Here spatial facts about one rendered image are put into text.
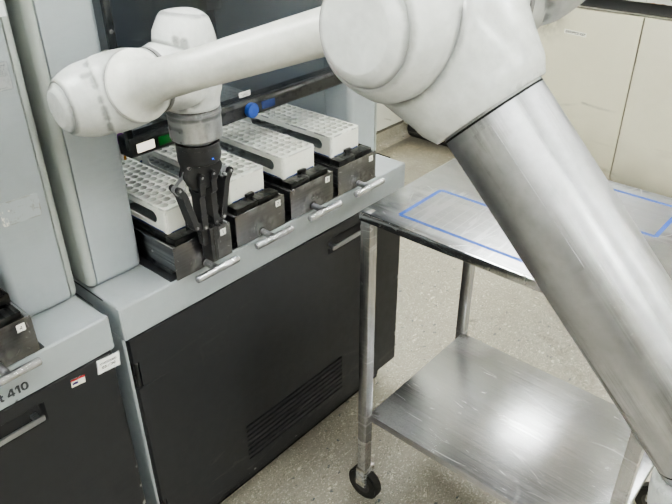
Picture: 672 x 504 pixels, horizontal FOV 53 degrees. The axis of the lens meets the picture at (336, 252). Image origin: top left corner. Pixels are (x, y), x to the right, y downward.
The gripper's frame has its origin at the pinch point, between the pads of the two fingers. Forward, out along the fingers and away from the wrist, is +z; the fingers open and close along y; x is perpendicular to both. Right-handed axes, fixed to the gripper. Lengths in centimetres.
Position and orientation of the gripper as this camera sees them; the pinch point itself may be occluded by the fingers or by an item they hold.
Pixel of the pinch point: (209, 241)
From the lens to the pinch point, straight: 128.3
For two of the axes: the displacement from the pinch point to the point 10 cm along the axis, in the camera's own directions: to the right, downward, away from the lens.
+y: -6.6, 3.9, -6.4
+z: 0.1, 8.6, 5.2
